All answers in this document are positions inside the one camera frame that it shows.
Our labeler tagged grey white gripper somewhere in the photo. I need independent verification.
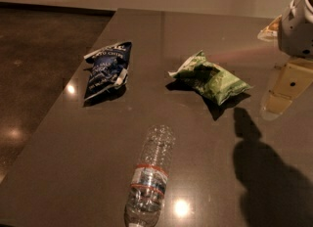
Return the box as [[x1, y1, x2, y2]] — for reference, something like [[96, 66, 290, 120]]
[[257, 0, 313, 120]]

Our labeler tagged clear plastic water bottle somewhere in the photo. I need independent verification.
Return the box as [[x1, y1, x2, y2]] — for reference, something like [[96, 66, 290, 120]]
[[124, 125, 176, 227]]

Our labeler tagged green chips bag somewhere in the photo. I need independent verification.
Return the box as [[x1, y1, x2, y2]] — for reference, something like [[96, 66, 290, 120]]
[[168, 51, 251, 106]]

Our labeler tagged blue chips bag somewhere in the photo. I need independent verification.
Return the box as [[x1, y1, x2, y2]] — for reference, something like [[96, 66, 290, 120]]
[[84, 41, 132, 101]]

